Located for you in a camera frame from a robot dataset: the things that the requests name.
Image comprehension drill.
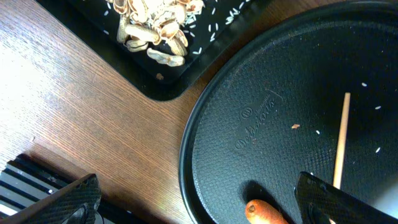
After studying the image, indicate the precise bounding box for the rice and peanut shells pile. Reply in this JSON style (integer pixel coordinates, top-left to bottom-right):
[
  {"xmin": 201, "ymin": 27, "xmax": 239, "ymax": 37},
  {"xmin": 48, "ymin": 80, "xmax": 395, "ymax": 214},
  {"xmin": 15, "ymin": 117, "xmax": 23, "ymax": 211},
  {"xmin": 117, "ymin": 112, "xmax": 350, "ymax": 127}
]
[{"xmin": 102, "ymin": 0, "xmax": 249, "ymax": 68}]

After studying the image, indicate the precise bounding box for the wooden chopstick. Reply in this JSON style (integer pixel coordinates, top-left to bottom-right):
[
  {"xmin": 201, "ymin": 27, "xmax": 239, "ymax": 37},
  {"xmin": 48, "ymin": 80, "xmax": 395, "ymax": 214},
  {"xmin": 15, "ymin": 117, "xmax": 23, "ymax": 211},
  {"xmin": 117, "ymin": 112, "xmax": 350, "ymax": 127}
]
[{"xmin": 333, "ymin": 93, "xmax": 351, "ymax": 189}]

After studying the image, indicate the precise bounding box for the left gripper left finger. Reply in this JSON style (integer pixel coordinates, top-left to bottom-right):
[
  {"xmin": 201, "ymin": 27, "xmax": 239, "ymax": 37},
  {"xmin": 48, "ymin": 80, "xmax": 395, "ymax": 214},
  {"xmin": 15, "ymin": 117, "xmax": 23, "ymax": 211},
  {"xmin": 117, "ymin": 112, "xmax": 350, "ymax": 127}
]
[{"xmin": 1, "ymin": 174, "xmax": 101, "ymax": 224}]

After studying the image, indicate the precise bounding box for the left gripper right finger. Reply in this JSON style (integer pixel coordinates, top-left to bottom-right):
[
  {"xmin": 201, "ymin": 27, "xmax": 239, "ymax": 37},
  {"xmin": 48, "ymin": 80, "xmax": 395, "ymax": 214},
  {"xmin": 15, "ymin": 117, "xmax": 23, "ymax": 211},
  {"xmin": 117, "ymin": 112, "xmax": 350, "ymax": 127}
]
[{"xmin": 294, "ymin": 172, "xmax": 397, "ymax": 224}]

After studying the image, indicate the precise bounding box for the round black tray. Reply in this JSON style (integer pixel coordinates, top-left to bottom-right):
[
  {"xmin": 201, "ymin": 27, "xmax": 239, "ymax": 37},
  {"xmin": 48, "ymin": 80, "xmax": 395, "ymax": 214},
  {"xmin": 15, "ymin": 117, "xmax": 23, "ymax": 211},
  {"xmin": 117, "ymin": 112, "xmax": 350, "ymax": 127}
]
[{"xmin": 179, "ymin": 1, "xmax": 397, "ymax": 223}]

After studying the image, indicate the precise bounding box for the black ribbed arm base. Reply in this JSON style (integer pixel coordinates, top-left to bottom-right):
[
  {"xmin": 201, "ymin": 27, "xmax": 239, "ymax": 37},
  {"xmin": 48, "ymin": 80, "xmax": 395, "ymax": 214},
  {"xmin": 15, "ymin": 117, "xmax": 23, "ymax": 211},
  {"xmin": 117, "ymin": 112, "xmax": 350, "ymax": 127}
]
[{"xmin": 1, "ymin": 154, "xmax": 71, "ymax": 219}]

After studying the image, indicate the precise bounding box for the orange carrot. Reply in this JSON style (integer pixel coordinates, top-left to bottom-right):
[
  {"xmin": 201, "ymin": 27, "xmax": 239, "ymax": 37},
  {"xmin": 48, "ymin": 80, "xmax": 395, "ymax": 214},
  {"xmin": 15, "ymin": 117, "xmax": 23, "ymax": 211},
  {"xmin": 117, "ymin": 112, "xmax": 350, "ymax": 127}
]
[{"xmin": 245, "ymin": 199, "xmax": 288, "ymax": 224}]

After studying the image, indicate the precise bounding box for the black rectangular tray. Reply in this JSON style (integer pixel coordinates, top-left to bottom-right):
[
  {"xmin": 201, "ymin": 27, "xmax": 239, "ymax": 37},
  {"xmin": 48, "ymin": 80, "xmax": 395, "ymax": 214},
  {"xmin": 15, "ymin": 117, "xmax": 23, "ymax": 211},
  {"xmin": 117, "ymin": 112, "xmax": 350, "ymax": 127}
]
[{"xmin": 38, "ymin": 0, "xmax": 269, "ymax": 101}]

